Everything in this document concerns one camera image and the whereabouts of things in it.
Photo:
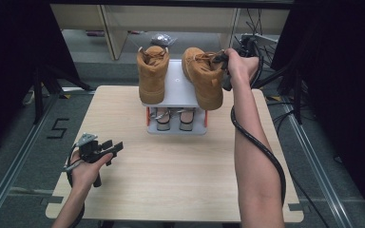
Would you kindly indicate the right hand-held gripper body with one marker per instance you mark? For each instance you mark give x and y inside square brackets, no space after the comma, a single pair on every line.
[253,46]

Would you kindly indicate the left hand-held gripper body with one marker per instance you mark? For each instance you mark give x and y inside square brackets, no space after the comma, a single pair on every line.
[90,152]

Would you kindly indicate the tan suede boot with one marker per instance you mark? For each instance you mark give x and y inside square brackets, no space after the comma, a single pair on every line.
[152,79]
[204,82]

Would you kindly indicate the white two-tier shoe rack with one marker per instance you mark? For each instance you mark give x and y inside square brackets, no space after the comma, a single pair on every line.
[177,88]

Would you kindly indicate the person's left hand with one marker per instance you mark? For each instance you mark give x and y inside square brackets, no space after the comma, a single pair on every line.
[87,174]

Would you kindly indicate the person's right hand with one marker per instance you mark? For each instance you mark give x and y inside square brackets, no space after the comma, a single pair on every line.
[242,69]

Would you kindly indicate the clear plastic bag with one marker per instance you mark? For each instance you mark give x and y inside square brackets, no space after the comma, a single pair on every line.
[163,39]

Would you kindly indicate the black metal stand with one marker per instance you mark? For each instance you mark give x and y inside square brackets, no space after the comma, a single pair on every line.
[38,95]
[297,95]

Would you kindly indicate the black curtain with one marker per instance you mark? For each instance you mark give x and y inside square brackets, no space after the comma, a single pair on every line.
[345,63]
[6,63]

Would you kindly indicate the metal floor rail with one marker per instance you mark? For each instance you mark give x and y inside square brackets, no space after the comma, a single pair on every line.
[316,164]
[12,167]

